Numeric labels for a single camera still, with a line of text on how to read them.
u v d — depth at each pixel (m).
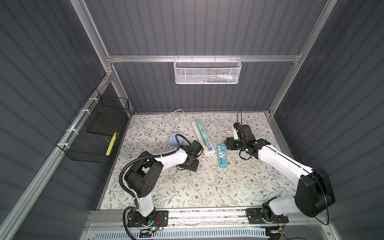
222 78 0.92
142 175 0.49
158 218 0.73
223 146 0.92
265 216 0.67
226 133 1.05
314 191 0.45
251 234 0.70
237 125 0.77
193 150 0.73
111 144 0.69
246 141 0.65
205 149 0.96
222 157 0.94
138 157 0.50
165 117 1.17
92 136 0.73
